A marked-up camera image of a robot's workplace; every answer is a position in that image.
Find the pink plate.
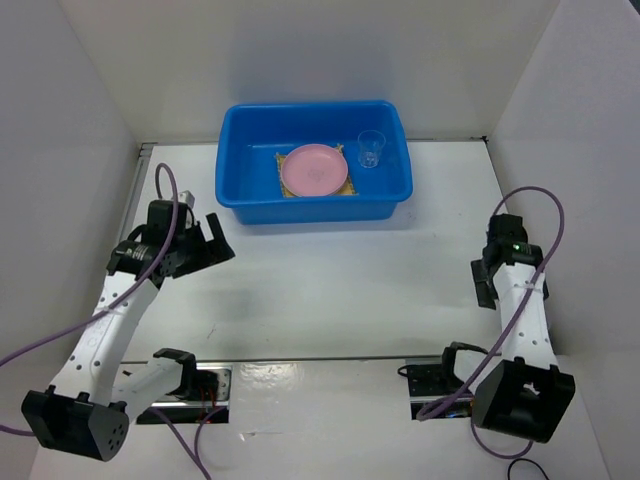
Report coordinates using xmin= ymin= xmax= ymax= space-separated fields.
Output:
xmin=279 ymin=143 xmax=350 ymax=198

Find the woven bamboo mat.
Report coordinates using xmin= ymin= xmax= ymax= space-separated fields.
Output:
xmin=273 ymin=142 xmax=359 ymax=199

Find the clear plastic cup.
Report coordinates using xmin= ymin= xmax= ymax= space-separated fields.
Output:
xmin=358 ymin=130 xmax=386 ymax=168

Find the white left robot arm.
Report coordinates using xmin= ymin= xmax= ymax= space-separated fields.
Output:
xmin=21 ymin=200 xmax=235 ymax=462

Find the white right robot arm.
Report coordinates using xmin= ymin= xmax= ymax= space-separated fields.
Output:
xmin=438 ymin=214 xmax=575 ymax=443

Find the blue plastic bin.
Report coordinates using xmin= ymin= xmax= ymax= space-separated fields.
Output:
xmin=215 ymin=100 xmax=413 ymax=225

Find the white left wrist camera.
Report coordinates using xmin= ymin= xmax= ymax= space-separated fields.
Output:
xmin=178 ymin=190 xmax=195 ymax=209

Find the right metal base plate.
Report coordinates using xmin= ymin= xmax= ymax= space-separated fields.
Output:
xmin=397 ymin=358 xmax=472 ymax=420

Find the metal base plate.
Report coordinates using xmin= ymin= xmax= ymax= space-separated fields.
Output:
xmin=397 ymin=358 xmax=472 ymax=420
xmin=136 ymin=362 xmax=233 ymax=425

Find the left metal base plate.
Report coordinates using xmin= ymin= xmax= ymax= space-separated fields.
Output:
xmin=136 ymin=362 xmax=233 ymax=425

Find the thin black cable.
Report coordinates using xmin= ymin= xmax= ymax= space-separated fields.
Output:
xmin=507 ymin=457 xmax=551 ymax=480

